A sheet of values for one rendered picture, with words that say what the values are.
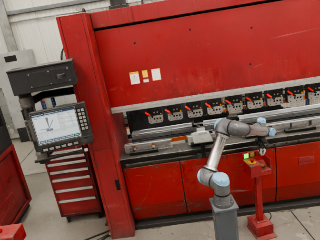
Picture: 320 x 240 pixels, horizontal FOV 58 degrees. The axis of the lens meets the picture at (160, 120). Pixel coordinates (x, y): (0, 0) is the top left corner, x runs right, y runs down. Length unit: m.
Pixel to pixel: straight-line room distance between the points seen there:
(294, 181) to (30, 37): 6.05
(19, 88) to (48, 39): 4.74
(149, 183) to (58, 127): 1.13
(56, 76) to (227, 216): 1.70
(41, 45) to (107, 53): 4.51
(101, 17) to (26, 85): 0.90
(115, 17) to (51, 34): 4.50
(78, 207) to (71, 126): 1.43
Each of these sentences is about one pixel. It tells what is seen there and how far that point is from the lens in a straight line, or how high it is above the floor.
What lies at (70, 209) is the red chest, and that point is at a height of 0.21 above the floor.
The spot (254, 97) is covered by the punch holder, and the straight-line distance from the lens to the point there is 3.00.
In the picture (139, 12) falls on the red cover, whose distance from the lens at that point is 2.76.
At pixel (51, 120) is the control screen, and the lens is 2.52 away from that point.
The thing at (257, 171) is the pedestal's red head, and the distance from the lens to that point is 2.80.
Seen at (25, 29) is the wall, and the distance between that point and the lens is 7.33.
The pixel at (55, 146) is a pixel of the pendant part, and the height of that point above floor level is 1.28.
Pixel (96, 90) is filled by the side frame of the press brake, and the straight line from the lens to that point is 2.68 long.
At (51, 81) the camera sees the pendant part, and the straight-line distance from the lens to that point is 2.47.
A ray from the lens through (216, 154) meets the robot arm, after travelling 2.25.
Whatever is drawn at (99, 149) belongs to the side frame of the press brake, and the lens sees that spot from 2.86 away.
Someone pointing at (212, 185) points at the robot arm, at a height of 0.94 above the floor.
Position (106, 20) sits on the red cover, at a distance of 2.79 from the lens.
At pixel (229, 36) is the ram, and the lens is 2.84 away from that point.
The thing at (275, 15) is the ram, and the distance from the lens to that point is 2.96.
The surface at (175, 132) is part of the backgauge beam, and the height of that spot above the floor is 0.94.
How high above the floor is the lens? 2.10
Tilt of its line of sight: 18 degrees down
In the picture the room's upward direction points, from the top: 9 degrees counter-clockwise
